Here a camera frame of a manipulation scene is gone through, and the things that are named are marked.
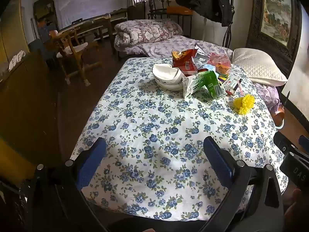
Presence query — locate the copper bowl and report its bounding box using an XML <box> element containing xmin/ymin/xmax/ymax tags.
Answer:
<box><xmin>275</xmin><ymin>106</ymin><xmax>285</xmax><ymax>121</ymax></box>

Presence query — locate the white red cigarette box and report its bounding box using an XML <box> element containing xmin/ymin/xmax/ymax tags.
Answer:
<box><xmin>222</xmin><ymin>75</ymin><xmax>243</xmax><ymax>95</ymax></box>

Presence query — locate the metal coat stand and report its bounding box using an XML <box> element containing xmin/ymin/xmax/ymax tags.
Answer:
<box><xmin>222</xmin><ymin>0</ymin><xmax>236</xmax><ymax>47</ymax></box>

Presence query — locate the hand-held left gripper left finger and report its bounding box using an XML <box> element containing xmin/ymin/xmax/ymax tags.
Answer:
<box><xmin>24</xmin><ymin>137</ymin><xmax>108</xmax><ymax>232</ymax></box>

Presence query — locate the person's right hand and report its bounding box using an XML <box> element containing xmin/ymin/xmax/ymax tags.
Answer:
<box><xmin>284</xmin><ymin>188</ymin><xmax>309</xmax><ymax>225</ymax></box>

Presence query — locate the blue floral bedsheet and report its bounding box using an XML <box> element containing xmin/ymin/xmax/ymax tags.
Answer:
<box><xmin>70</xmin><ymin>57</ymin><xmax>289</xmax><ymax>221</ymax></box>

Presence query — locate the white cloth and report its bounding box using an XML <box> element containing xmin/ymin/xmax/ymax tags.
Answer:
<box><xmin>8</xmin><ymin>50</ymin><xmax>26</xmax><ymax>71</ymax></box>

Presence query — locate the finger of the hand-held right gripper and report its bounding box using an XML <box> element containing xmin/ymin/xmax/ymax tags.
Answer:
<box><xmin>273</xmin><ymin>132</ymin><xmax>298</xmax><ymax>155</ymax></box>
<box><xmin>299</xmin><ymin>135</ymin><xmax>309</xmax><ymax>150</ymax></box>

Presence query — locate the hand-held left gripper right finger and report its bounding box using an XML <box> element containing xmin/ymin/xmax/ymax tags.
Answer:
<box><xmin>200</xmin><ymin>136</ymin><xmax>285</xmax><ymax>232</ymax></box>

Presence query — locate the purple floral sheet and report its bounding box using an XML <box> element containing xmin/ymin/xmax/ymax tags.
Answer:
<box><xmin>142</xmin><ymin>35</ymin><xmax>282</xmax><ymax>113</ymax></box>

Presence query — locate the white quilted pillow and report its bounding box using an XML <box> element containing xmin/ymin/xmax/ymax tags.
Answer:
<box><xmin>232</xmin><ymin>48</ymin><xmax>288</xmax><ymax>87</ymax></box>

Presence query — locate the yellow foam net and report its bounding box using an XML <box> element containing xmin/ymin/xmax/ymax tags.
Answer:
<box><xmin>233</xmin><ymin>95</ymin><xmax>256</xmax><ymax>115</ymax></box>

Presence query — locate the folded purple floral quilt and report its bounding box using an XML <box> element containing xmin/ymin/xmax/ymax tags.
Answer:
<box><xmin>114</xmin><ymin>19</ymin><xmax>183</xmax><ymax>54</ymax></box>

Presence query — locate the orange plastic bag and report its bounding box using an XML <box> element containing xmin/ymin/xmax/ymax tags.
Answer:
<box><xmin>207</xmin><ymin>52</ymin><xmax>232</xmax><ymax>75</ymax></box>

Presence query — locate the red yellow foil snack bag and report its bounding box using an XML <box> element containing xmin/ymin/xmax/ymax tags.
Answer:
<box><xmin>171</xmin><ymin>44</ymin><xmax>213</xmax><ymax>66</ymax></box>

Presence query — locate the wooden cabinet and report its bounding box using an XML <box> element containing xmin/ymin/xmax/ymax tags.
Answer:
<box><xmin>0</xmin><ymin>51</ymin><xmax>61</xmax><ymax>174</ymax></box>

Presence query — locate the landscape painting in carved frame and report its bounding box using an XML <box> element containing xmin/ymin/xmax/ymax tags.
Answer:
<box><xmin>246</xmin><ymin>0</ymin><xmax>302</xmax><ymax>61</ymax></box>

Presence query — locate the light wooden chair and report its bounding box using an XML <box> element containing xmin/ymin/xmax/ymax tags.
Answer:
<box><xmin>49</xmin><ymin>29</ymin><xmax>102</xmax><ymax>86</ymax></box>

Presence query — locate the dark framed picture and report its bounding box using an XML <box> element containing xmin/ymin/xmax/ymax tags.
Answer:
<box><xmin>32</xmin><ymin>0</ymin><xmax>58</xmax><ymax>27</ymax></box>

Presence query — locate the white paper bowl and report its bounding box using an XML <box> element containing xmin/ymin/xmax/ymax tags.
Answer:
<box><xmin>153</xmin><ymin>63</ymin><xmax>180</xmax><ymax>81</ymax></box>

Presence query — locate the long wooden table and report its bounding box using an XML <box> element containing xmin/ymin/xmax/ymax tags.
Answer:
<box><xmin>57</xmin><ymin>13</ymin><xmax>115</xmax><ymax>54</ymax></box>

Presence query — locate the green white plastic packet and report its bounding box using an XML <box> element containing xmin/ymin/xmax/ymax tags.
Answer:
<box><xmin>182</xmin><ymin>71</ymin><xmax>227</xmax><ymax>100</ymax></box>

